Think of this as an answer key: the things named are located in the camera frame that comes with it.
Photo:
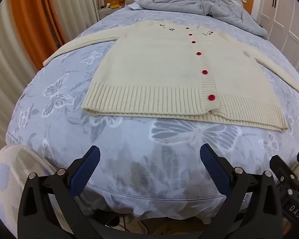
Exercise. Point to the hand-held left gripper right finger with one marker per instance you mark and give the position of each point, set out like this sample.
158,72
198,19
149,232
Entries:
213,169

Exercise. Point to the bed with butterfly sheet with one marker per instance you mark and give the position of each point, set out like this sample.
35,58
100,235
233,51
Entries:
114,149

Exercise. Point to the white spotted fleece cloth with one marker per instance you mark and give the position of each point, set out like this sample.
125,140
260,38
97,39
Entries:
12,179

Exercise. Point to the grey duvet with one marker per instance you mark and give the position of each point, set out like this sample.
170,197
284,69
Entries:
189,2

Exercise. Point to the beige nightstand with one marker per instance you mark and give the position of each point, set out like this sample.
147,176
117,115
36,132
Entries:
109,12

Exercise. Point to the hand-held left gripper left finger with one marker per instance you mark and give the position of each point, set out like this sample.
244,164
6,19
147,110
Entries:
86,169

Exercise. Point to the white wardrobe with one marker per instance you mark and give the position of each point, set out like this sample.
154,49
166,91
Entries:
284,15

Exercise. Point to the cream knit cardigan red buttons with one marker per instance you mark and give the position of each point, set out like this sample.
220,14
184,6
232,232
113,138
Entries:
152,74

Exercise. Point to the orange curtain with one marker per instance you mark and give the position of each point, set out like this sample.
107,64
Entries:
37,17

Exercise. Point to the white pillow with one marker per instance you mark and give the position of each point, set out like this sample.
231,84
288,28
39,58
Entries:
134,6

